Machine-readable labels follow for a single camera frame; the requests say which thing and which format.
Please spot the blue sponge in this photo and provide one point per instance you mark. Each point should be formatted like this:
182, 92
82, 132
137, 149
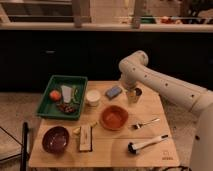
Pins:
113, 92

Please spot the orange fruit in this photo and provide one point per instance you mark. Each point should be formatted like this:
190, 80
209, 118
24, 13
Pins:
55, 95

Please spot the purple bowl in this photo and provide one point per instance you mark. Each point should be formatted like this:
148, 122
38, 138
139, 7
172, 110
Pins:
55, 140

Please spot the orange bowl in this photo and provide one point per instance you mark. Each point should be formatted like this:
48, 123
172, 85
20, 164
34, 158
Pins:
113, 118

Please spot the silver fork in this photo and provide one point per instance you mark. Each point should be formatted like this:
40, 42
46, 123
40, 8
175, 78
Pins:
140, 125

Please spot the green plastic tray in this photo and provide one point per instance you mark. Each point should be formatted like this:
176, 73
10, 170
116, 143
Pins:
48, 109

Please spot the black chair frame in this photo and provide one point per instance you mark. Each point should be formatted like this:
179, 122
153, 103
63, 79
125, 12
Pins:
24, 144

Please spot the metal cup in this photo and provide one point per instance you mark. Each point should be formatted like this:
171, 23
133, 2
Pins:
138, 93

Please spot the white handled black brush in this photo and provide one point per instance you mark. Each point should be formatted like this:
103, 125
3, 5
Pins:
135, 147

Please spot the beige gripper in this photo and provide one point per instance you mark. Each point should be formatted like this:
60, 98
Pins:
131, 96

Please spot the green vegetable in tray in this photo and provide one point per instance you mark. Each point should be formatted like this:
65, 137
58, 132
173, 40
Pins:
75, 93

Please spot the white cup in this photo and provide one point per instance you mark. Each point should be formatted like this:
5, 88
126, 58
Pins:
93, 97

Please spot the wooden block with dark edge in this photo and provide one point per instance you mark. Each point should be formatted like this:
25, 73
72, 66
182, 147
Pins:
85, 138

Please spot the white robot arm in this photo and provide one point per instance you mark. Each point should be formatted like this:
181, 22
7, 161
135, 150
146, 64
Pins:
196, 99

